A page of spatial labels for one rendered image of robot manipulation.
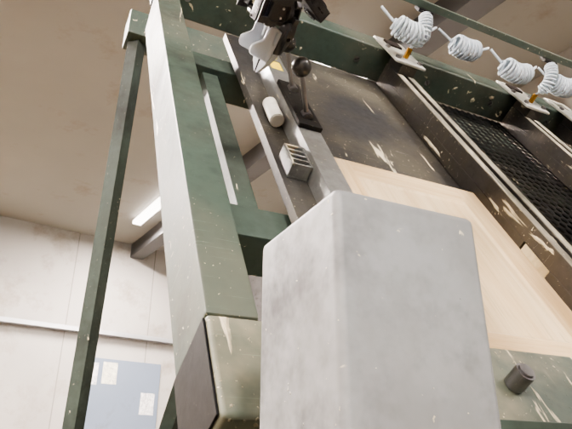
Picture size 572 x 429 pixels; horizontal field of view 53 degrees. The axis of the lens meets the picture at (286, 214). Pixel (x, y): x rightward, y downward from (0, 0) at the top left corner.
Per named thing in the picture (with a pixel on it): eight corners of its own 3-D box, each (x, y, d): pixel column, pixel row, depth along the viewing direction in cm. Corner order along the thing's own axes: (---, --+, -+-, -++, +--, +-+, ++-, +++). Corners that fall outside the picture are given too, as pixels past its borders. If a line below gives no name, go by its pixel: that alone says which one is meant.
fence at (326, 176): (387, 363, 70) (403, 341, 68) (252, 60, 143) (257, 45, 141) (420, 366, 72) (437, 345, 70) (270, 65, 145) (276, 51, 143)
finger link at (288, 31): (262, 45, 101) (281, -2, 97) (270, 47, 102) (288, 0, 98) (277, 58, 98) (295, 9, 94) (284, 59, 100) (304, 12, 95)
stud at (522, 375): (510, 394, 66) (525, 378, 65) (499, 376, 68) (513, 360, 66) (525, 395, 67) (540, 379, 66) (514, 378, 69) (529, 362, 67)
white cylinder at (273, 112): (260, 107, 120) (267, 125, 114) (265, 94, 119) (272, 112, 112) (272, 111, 121) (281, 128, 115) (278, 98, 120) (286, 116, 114)
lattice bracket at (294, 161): (286, 177, 99) (293, 163, 98) (277, 156, 104) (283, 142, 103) (306, 181, 101) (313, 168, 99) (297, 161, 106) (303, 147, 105)
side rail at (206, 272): (174, 380, 63) (205, 311, 57) (145, 31, 148) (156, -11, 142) (225, 384, 65) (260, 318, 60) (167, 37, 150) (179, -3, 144)
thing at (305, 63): (300, 127, 111) (292, 63, 103) (295, 118, 114) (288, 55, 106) (318, 123, 112) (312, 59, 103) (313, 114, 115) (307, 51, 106)
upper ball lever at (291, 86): (286, 100, 121) (278, 39, 112) (283, 92, 123) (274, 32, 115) (304, 96, 121) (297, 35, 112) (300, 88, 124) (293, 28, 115)
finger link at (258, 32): (226, 60, 102) (243, 10, 98) (253, 64, 106) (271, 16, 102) (235, 68, 101) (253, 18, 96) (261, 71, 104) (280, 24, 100)
